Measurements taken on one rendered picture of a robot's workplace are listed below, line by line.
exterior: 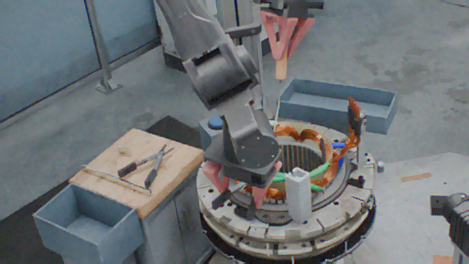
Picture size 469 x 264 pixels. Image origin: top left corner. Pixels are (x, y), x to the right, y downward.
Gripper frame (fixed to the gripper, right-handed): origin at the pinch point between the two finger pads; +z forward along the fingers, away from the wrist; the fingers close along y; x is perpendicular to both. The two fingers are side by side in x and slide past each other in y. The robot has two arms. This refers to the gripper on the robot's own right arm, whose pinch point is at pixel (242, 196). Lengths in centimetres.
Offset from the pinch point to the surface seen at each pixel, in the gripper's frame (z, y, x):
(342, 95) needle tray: 14, 0, 53
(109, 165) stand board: 14.4, -34.2, 10.0
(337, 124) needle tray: 14.1, 2.7, 42.3
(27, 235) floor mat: 132, -131, 62
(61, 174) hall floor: 135, -144, 103
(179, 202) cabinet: 20.3, -19.5, 12.2
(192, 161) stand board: 13.0, -18.8, 16.9
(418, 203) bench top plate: 37, 23, 50
